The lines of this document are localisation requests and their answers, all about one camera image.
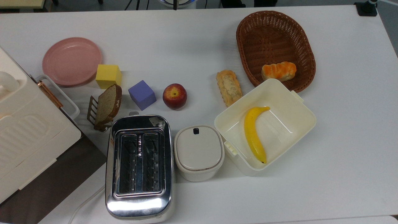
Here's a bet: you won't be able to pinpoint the brown bread slice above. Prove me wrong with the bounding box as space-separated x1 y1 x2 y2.
94 84 122 130

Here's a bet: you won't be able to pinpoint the purple foam cube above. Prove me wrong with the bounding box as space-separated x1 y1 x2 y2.
128 80 157 111

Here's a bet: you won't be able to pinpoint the red apple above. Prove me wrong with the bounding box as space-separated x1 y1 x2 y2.
162 83 188 110

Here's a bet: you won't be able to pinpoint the brown wicker basket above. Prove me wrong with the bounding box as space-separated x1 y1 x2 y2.
236 11 316 93

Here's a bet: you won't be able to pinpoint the long crusty pastry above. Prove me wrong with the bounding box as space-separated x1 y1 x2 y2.
216 70 243 108

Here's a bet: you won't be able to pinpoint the large cream storage box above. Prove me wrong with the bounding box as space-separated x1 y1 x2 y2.
0 47 82 204

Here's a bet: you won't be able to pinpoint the pink round plate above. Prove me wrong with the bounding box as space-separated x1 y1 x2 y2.
42 37 102 87

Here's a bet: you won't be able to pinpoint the white wire handle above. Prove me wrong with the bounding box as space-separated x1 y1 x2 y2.
35 75 80 125

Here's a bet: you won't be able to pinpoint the copper latch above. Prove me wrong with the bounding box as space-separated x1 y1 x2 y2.
37 80 64 109

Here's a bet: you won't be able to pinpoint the yellow foam cube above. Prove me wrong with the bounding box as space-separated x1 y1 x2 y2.
95 64 122 90

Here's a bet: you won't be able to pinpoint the white toaster power cable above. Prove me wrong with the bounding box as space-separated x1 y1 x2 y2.
68 185 106 224

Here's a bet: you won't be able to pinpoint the cream plastic open container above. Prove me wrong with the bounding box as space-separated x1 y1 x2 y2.
214 78 317 177

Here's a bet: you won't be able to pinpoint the black tripod legs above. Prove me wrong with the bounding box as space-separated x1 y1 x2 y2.
124 0 150 11

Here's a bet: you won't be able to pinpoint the pale yellow side table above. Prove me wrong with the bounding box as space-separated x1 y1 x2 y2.
0 0 45 9

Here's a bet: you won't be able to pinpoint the metal toast rack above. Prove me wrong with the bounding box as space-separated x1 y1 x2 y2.
87 96 113 133

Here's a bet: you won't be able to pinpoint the chrome two-slot toaster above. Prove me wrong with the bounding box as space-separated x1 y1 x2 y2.
105 111 174 222

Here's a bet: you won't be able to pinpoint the orange glazed bread roll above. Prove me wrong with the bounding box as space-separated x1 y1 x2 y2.
261 61 297 82

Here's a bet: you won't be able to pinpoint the yellow banana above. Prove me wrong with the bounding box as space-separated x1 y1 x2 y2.
244 106 271 164

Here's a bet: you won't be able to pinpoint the black camera stand base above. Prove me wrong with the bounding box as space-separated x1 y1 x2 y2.
354 0 378 16

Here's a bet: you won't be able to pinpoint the small white lidded bin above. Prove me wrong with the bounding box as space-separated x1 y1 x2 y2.
174 125 225 182

